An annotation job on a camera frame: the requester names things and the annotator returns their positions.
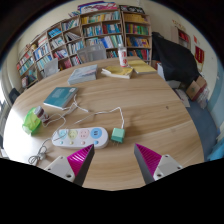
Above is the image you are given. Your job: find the yellow book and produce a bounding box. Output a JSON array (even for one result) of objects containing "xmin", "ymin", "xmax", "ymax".
[
  {"xmin": 100, "ymin": 65, "xmax": 134, "ymax": 80},
  {"xmin": 127, "ymin": 59, "xmax": 158, "ymax": 75}
]

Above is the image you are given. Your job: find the dark office chair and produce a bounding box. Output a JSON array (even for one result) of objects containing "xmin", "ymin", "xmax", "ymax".
[{"xmin": 7, "ymin": 87, "xmax": 21, "ymax": 105}]

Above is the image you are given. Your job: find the white charger cable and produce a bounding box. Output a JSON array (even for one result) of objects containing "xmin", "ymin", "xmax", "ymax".
[{"xmin": 43, "ymin": 94, "xmax": 126, "ymax": 131}]

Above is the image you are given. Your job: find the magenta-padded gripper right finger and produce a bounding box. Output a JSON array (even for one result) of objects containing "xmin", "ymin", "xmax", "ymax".
[{"xmin": 134, "ymin": 143, "xmax": 184, "ymax": 185}]

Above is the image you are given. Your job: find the red wall banner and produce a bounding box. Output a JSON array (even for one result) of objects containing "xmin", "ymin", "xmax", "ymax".
[{"xmin": 194, "ymin": 45, "xmax": 205, "ymax": 64}]

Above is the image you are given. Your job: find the grey mesh chair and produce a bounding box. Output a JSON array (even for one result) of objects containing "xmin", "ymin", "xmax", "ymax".
[
  {"xmin": 43, "ymin": 58, "xmax": 61, "ymax": 78},
  {"xmin": 76, "ymin": 43, "xmax": 108, "ymax": 64}
]

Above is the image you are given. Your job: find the green plastic bag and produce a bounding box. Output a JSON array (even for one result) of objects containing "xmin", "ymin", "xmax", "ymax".
[{"xmin": 21, "ymin": 107, "xmax": 43, "ymax": 136}]

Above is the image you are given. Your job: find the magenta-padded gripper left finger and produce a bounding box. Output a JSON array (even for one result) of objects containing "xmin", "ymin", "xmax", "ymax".
[{"xmin": 45, "ymin": 144, "xmax": 96, "ymax": 187}]

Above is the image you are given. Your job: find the grey book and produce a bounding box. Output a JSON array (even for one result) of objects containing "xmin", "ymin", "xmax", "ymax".
[{"xmin": 67, "ymin": 64, "xmax": 99, "ymax": 86}]

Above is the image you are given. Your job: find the black cloth cover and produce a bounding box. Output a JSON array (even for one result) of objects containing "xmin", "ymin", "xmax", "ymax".
[{"xmin": 151, "ymin": 31, "xmax": 200, "ymax": 86}]

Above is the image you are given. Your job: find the wooden bookshelf unit with books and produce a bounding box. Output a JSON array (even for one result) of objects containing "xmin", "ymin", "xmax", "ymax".
[{"xmin": 15, "ymin": 1, "xmax": 153, "ymax": 89}]

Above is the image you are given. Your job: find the cardboard box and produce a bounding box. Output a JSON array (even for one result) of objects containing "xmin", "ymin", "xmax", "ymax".
[{"xmin": 185, "ymin": 75, "xmax": 208, "ymax": 102}]

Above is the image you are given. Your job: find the white power strip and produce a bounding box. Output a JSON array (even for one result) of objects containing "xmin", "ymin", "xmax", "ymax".
[{"xmin": 51, "ymin": 126, "xmax": 110, "ymax": 150}]

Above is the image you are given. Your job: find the clear bottle with red label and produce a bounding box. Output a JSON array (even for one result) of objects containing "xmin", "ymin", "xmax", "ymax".
[{"xmin": 117, "ymin": 43, "xmax": 129, "ymax": 68}]

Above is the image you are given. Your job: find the green charger block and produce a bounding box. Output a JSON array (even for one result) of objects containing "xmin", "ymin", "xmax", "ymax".
[{"xmin": 110, "ymin": 127, "xmax": 126, "ymax": 145}]

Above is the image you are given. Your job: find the small wooden wall shelf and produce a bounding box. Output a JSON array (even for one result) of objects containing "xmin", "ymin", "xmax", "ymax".
[{"xmin": 171, "ymin": 25, "xmax": 190, "ymax": 51}]

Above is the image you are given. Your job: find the white power strip cable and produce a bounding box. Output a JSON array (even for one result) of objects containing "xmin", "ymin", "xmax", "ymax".
[{"xmin": 27, "ymin": 137, "xmax": 54, "ymax": 167}]

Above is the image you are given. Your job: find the teal book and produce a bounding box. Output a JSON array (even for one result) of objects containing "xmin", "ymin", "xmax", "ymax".
[{"xmin": 43, "ymin": 86, "xmax": 79, "ymax": 110}]

